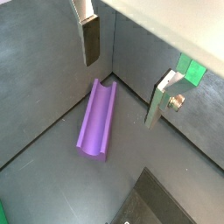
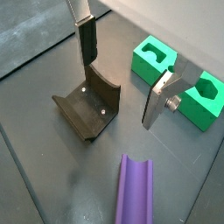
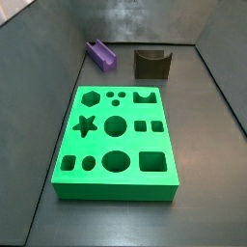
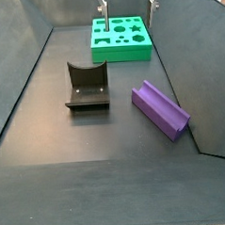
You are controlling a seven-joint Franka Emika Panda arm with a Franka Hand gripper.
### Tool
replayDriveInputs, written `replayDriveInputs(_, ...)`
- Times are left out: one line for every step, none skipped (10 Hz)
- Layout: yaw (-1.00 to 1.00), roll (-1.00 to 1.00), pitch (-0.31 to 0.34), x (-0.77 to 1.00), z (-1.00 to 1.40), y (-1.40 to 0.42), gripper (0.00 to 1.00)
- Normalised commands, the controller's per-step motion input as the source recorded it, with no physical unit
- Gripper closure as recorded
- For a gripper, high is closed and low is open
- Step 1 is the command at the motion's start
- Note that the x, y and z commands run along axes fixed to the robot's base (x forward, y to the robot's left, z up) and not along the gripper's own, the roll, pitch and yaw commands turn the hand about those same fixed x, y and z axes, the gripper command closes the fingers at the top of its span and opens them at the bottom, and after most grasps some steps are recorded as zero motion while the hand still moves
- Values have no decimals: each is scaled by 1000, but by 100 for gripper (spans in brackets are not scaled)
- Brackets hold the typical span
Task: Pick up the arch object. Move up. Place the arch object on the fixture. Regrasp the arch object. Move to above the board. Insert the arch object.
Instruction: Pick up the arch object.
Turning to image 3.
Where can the purple arch block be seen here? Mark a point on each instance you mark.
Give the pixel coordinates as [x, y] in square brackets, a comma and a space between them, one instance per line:
[104, 57]

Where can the green shape-sorter board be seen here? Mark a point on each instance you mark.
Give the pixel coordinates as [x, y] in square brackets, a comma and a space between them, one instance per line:
[116, 146]

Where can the black fixture stand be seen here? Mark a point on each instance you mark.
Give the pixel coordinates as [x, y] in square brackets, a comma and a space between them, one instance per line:
[151, 64]

